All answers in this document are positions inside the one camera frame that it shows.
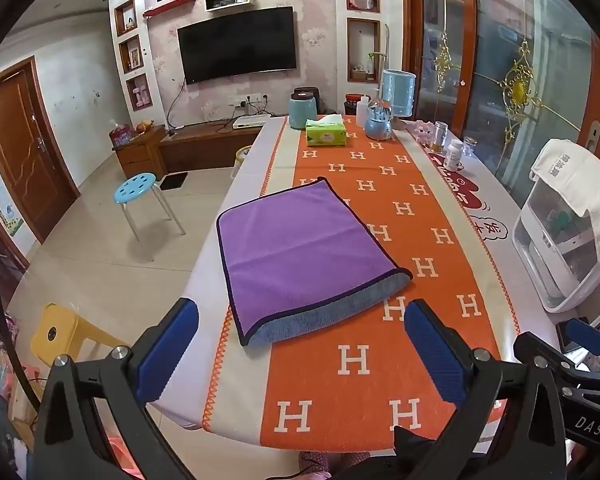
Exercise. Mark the person's pink patterned clothing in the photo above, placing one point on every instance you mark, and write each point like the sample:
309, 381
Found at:
335, 462

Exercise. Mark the small clear glass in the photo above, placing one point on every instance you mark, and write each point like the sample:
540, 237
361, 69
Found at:
469, 148

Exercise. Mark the yellow plastic stool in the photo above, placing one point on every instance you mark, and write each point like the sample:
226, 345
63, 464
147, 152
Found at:
60, 332

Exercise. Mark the colourful wall poster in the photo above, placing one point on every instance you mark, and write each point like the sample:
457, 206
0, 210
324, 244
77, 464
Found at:
0, 195

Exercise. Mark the black floor mat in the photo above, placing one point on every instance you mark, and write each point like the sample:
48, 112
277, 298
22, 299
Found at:
173, 181

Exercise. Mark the white cloth cover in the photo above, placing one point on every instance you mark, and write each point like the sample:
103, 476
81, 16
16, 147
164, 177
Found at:
590, 190

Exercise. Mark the green tissue box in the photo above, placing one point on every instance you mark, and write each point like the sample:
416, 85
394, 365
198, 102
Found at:
325, 135

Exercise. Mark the white set-top box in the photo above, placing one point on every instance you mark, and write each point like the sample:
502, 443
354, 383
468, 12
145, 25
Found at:
250, 122

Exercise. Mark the blue plastic stool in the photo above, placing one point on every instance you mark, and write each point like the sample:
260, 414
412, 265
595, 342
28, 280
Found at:
135, 187

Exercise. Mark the orange patterned tablecloth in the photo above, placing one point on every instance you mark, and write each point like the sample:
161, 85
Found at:
380, 310

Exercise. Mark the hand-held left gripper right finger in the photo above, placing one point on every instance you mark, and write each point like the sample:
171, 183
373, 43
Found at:
432, 350

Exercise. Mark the red tissue pack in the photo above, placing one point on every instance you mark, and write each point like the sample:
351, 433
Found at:
121, 136

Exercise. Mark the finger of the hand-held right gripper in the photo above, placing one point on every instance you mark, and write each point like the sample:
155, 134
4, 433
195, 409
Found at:
587, 336
535, 350

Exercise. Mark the brown wooden door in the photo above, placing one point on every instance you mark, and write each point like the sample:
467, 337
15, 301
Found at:
20, 150

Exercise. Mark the black flat television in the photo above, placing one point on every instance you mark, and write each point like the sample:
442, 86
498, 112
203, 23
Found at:
237, 45

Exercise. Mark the teal canister with black lid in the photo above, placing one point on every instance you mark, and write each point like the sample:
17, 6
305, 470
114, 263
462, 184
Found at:
303, 110

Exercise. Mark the white countertop appliance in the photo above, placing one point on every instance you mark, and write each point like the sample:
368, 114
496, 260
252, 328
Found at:
550, 250

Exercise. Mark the purple towel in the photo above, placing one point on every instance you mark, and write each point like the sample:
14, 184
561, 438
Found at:
295, 245

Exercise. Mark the red and black jar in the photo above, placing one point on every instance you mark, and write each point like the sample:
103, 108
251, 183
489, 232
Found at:
351, 104

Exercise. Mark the blue cylindrical container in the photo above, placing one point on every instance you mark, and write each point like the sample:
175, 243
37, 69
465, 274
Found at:
399, 91

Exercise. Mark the white box wall shelf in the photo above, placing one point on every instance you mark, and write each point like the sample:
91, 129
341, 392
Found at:
227, 0

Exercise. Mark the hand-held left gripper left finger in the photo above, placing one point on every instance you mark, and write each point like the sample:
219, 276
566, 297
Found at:
170, 345

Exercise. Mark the glass jar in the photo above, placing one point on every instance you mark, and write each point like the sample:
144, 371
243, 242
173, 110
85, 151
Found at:
440, 137

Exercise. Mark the light blue globe ornament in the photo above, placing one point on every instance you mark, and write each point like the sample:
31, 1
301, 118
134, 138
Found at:
379, 122

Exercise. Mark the glass door with gold ornament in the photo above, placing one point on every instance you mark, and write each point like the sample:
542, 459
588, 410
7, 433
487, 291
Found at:
500, 60

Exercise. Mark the plate of fruit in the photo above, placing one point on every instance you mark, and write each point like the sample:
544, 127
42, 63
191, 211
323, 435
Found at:
143, 126

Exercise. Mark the white squeeze bottle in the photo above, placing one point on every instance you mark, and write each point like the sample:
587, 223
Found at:
362, 112

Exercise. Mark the white and yellow bucket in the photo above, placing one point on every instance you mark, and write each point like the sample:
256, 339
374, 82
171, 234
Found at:
241, 160

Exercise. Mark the white power strip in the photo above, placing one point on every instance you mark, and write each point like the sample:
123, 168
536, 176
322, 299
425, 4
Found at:
249, 99

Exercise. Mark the wooden television cabinet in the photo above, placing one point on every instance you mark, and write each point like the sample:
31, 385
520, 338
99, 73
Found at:
190, 147

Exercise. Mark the white pill bottle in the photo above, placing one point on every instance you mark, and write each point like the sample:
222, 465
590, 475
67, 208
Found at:
453, 156

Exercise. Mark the red wall shelf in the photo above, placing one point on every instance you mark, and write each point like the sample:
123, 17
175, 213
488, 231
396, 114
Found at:
169, 6

